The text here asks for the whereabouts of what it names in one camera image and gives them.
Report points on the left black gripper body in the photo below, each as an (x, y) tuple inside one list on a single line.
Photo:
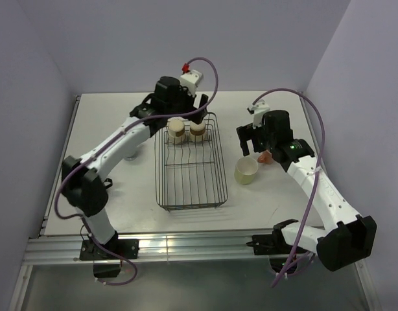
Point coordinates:
[(186, 101)]

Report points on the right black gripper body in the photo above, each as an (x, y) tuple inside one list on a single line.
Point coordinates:
[(261, 140)]

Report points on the steel cup beige sleeve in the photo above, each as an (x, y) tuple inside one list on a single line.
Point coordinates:
[(197, 132)]

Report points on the steel cup brown base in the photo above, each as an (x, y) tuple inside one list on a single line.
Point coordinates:
[(176, 131)]

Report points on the pale yellow mug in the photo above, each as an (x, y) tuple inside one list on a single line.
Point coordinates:
[(246, 169)]

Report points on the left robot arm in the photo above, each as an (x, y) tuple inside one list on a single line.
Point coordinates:
[(83, 178)]

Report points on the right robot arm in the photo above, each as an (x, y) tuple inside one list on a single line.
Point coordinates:
[(346, 236)]

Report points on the orange mug white inside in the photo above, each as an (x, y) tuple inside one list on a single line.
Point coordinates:
[(265, 158)]

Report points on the light blue mug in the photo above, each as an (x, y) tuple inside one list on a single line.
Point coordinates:
[(134, 154)]

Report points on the black mug white inside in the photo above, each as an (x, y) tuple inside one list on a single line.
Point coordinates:
[(108, 182)]

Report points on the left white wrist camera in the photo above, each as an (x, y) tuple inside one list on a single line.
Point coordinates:
[(190, 79)]

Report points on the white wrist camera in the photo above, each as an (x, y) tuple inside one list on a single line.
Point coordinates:
[(257, 111), (190, 79)]

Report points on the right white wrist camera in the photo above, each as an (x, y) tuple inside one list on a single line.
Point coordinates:
[(257, 111)]

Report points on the wire dish rack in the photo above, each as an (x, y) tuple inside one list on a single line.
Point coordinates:
[(190, 174)]

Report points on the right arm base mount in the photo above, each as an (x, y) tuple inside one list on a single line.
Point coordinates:
[(269, 244)]

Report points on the aluminium frame rail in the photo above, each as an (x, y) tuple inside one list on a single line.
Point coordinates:
[(153, 247)]

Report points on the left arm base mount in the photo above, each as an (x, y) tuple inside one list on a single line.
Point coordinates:
[(127, 248)]

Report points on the black box under rail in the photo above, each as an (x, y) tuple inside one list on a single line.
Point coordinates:
[(106, 271)]

